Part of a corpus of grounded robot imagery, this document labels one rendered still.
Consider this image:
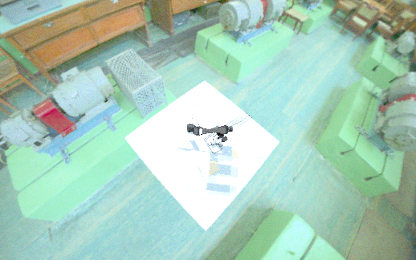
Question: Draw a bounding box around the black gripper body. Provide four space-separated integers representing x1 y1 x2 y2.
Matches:
214 125 228 143

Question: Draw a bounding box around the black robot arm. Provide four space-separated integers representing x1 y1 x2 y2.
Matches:
186 124 234 136

